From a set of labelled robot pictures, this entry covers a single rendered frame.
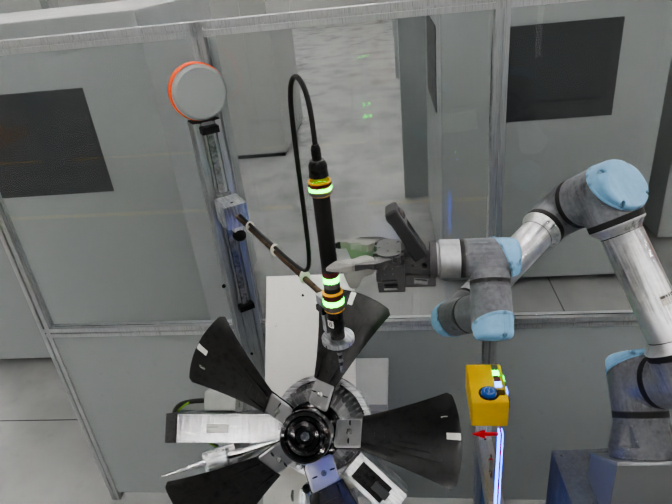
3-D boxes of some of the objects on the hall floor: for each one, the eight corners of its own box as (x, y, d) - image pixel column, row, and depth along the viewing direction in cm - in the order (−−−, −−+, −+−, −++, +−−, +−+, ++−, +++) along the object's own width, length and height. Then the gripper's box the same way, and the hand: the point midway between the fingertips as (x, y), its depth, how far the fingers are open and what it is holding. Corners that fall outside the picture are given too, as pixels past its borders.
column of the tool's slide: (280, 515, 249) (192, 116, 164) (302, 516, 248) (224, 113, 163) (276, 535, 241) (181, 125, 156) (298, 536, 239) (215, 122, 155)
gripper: (439, 302, 103) (327, 305, 106) (434, 262, 116) (335, 266, 119) (438, 262, 99) (322, 266, 102) (434, 225, 112) (331, 230, 115)
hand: (333, 253), depth 109 cm, fingers open, 8 cm apart
